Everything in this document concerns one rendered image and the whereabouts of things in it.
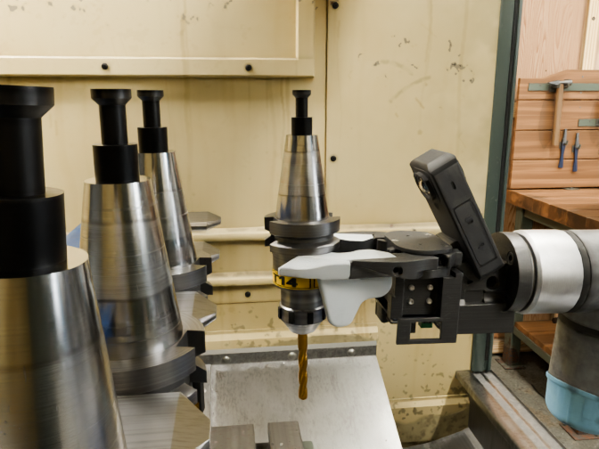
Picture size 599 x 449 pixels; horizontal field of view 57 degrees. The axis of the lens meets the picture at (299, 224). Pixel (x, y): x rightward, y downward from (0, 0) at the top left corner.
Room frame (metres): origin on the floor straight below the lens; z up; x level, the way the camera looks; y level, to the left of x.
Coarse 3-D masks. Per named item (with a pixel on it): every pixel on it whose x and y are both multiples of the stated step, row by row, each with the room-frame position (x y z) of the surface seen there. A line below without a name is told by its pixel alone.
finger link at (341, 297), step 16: (304, 256) 0.42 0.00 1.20; (320, 256) 0.42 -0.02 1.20; (336, 256) 0.42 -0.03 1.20; (352, 256) 0.42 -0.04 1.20; (368, 256) 0.42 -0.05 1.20; (384, 256) 0.42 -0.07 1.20; (288, 272) 0.41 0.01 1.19; (304, 272) 0.41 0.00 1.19; (320, 272) 0.41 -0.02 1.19; (336, 272) 0.41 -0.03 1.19; (320, 288) 0.41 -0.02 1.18; (336, 288) 0.41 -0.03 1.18; (352, 288) 0.42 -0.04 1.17; (368, 288) 0.42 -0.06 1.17; (384, 288) 0.43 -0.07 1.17; (336, 304) 0.41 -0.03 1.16; (352, 304) 0.42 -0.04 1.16; (336, 320) 0.41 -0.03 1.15; (352, 320) 0.42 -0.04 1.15
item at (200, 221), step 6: (192, 216) 0.49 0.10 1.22; (198, 216) 0.49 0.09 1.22; (204, 216) 0.49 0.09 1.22; (210, 216) 0.49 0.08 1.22; (216, 216) 0.50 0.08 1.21; (192, 222) 0.47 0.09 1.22; (198, 222) 0.47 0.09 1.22; (204, 222) 0.47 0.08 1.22; (210, 222) 0.48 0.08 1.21; (216, 222) 0.48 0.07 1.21; (192, 228) 0.47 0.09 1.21; (198, 228) 0.47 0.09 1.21; (204, 228) 0.47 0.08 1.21; (210, 228) 0.48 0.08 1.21
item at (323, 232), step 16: (272, 224) 0.43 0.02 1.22; (288, 224) 0.42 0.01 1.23; (304, 224) 0.42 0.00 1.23; (320, 224) 0.42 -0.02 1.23; (336, 224) 0.43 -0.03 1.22; (272, 240) 0.45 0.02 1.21; (288, 240) 0.43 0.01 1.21; (304, 240) 0.42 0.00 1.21; (320, 240) 0.43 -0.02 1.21; (336, 240) 0.44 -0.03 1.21
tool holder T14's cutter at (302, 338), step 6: (300, 336) 0.44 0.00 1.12; (306, 336) 0.44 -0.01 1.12; (300, 342) 0.44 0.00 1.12; (306, 342) 0.44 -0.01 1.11; (300, 348) 0.44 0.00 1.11; (306, 348) 0.44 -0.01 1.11; (300, 354) 0.44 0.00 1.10; (306, 354) 0.45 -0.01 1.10; (300, 360) 0.44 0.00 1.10; (306, 360) 0.45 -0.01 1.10; (300, 366) 0.44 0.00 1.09; (306, 366) 0.44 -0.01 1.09; (300, 372) 0.44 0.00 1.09; (306, 372) 0.45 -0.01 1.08; (300, 378) 0.44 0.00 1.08; (306, 378) 0.44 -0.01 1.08; (300, 384) 0.44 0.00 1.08; (306, 384) 0.44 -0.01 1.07; (300, 390) 0.44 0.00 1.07; (306, 390) 0.45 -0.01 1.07; (300, 396) 0.44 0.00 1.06; (306, 396) 0.44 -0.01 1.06
